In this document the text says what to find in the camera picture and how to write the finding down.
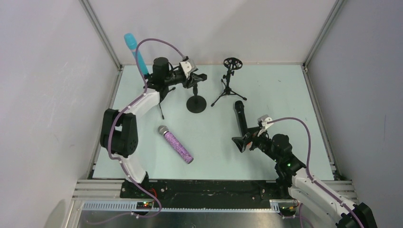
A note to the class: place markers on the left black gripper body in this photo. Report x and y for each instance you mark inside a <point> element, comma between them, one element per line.
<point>191,79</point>

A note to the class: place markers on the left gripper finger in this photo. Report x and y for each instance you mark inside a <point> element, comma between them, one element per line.
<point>195,81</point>
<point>199,76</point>

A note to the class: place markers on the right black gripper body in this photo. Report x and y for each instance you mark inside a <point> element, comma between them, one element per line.
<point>249,141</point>

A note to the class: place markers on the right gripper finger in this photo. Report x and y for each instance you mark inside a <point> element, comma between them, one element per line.
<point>243,143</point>
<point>254,130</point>

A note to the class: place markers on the black round base mic stand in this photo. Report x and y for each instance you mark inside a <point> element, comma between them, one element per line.
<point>196,103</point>

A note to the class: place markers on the black microphone orange end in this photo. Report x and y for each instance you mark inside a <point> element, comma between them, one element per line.
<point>241,119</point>

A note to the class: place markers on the small black tripod stand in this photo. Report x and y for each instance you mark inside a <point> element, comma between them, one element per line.
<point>162,87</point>

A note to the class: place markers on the blue microphone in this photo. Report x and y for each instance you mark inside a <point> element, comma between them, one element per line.
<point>132,44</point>

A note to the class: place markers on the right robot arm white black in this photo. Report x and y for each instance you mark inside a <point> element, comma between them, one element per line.
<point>293,179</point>

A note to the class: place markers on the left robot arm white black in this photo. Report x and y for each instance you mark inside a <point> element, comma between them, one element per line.
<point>119,134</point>

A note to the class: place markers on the purple glitter microphone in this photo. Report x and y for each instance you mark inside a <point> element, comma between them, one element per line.
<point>175,144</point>

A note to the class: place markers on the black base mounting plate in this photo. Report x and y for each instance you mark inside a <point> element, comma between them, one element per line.
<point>229,194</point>

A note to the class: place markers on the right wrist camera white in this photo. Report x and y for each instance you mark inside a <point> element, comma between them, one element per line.
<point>264,123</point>

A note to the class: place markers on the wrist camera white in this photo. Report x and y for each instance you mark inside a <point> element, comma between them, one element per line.
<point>264,123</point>
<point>188,66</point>

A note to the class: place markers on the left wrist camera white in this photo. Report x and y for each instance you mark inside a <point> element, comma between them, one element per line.
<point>188,66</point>

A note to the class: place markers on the black tripod shock mount stand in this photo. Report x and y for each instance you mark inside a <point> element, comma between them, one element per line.
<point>232,64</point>

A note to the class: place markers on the grey slotted cable duct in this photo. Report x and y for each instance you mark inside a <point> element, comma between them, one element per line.
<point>140,206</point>

